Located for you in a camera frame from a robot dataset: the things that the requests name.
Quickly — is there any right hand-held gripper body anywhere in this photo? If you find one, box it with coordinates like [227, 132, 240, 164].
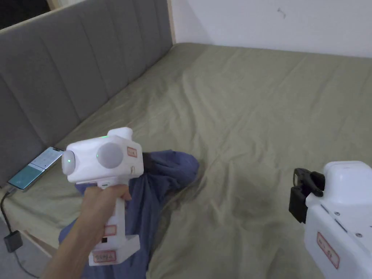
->
[288, 161, 372, 279]

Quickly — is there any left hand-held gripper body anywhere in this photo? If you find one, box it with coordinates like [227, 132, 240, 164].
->
[61, 127, 159, 267]

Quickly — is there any dark blue shirt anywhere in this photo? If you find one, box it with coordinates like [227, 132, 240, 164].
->
[58, 149, 201, 279]

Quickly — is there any person's left forearm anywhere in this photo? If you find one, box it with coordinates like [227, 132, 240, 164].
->
[40, 215, 103, 279]

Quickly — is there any person's left hand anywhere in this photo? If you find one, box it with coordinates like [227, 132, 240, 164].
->
[78, 184, 133, 234]

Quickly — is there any smartphone with lit screen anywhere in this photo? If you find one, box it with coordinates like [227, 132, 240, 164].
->
[7, 146, 64, 191]

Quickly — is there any grey padded headboard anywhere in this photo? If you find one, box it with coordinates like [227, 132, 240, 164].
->
[0, 0, 175, 187]

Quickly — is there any bed with pale green sheet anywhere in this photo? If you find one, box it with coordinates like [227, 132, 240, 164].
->
[0, 43, 372, 279]

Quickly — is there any small black adapter box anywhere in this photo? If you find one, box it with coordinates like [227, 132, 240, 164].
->
[3, 230, 24, 253]

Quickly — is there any dark charging cable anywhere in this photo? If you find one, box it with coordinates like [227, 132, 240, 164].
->
[0, 187, 40, 279]

